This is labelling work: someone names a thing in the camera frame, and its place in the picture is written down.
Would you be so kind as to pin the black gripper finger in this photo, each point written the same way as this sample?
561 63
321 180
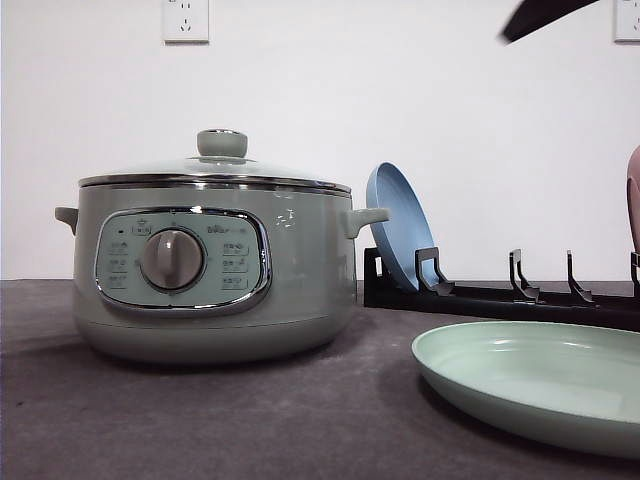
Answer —
531 13

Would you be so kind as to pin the glass steamer lid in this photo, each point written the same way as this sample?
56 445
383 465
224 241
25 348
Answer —
222 161

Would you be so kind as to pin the green plate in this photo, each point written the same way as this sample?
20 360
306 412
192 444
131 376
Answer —
572 384

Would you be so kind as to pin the pink plate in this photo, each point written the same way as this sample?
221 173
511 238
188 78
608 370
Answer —
633 196

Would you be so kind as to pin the blue plate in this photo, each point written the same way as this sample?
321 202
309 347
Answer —
409 226

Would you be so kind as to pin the black plate rack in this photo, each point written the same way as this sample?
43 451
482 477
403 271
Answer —
384 288

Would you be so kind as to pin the green electric steamer pot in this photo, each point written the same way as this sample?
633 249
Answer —
210 275

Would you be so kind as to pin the white wall socket right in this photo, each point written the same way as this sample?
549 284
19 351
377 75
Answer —
627 22

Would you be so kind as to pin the white wall socket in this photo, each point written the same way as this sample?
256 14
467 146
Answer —
627 22
186 22

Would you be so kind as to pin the white wall socket left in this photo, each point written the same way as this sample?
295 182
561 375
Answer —
186 22

